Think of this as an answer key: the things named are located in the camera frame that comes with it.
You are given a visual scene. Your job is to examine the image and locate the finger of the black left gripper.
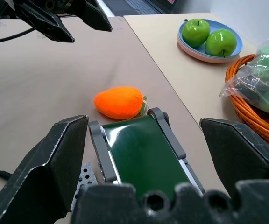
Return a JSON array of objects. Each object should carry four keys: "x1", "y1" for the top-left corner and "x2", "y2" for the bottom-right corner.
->
[
  {"x1": 14, "y1": 0, "x2": 76, "y2": 44},
  {"x1": 78, "y1": 0, "x2": 113, "y2": 33}
]

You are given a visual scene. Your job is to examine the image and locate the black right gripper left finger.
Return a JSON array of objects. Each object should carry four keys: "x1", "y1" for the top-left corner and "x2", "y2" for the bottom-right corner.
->
[{"x1": 0, "y1": 114, "x2": 89, "y2": 224}]

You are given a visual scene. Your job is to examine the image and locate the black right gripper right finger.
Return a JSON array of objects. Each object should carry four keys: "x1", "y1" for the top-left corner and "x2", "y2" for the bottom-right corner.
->
[{"x1": 199, "y1": 117, "x2": 269, "y2": 198}]

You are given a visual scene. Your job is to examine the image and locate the orange woven basket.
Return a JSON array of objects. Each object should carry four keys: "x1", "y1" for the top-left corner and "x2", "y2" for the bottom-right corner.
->
[{"x1": 225, "y1": 54, "x2": 269, "y2": 150}]

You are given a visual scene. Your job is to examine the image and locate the dark laptop keyboard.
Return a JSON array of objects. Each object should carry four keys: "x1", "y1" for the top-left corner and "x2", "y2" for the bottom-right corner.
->
[{"x1": 124, "y1": 0, "x2": 177, "y2": 14}]

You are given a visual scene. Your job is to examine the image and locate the clear plastic bag green contents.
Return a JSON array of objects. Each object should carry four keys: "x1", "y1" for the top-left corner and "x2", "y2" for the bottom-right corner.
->
[{"x1": 219, "y1": 22, "x2": 269, "y2": 118}]

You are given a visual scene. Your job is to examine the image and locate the orange plush carrot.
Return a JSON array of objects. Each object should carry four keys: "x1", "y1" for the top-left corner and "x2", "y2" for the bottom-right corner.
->
[{"x1": 93, "y1": 85, "x2": 148, "y2": 120}]

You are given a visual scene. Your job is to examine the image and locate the green apple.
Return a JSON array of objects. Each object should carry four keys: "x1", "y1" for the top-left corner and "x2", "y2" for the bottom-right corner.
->
[
  {"x1": 182, "y1": 18, "x2": 212, "y2": 49},
  {"x1": 205, "y1": 28, "x2": 237, "y2": 58}
]

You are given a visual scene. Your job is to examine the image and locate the pink plate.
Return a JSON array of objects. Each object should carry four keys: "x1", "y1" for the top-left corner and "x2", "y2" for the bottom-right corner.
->
[{"x1": 177, "y1": 34, "x2": 241, "y2": 64}]

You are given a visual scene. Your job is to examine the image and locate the light blue plate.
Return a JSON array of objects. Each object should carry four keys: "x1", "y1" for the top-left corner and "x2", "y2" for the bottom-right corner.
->
[{"x1": 177, "y1": 19, "x2": 243, "y2": 59}]

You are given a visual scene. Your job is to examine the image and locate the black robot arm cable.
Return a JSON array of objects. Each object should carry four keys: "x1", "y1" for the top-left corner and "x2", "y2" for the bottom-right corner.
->
[{"x1": 0, "y1": 27, "x2": 36, "y2": 46}]

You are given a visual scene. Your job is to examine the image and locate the perforated grey metal bracket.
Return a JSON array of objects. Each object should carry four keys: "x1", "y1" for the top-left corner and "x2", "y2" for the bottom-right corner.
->
[{"x1": 70, "y1": 162, "x2": 98, "y2": 213}]

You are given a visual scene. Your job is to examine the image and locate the green conveyor belt grey frame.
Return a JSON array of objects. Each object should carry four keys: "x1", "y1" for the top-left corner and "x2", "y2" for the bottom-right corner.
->
[{"x1": 88, "y1": 107, "x2": 205, "y2": 202}]

